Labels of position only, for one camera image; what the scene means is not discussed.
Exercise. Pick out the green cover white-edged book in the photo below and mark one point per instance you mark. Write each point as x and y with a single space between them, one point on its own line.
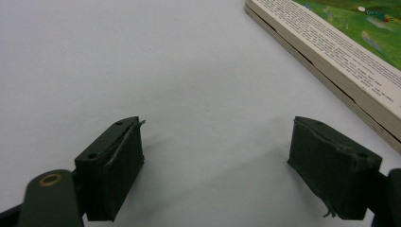
334 47

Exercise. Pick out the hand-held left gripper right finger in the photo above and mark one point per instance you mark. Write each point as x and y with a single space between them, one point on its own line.
331 170

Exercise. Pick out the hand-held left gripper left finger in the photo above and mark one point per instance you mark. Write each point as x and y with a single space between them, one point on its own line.
110 170

